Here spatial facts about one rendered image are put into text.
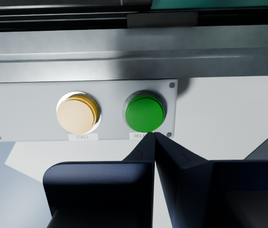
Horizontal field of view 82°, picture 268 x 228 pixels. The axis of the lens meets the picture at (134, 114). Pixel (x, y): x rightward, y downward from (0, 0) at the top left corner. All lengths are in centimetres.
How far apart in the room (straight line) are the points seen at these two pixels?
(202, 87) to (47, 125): 23
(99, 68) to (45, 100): 7
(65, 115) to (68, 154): 18
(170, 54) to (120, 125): 9
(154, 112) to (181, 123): 14
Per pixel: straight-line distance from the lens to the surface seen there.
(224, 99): 31
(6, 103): 21
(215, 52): 18
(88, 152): 32
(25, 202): 203
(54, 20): 22
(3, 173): 189
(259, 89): 33
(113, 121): 17
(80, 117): 17
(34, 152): 37
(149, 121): 16
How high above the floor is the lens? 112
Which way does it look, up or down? 70 degrees down
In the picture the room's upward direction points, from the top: 179 degrees counter-clockwise
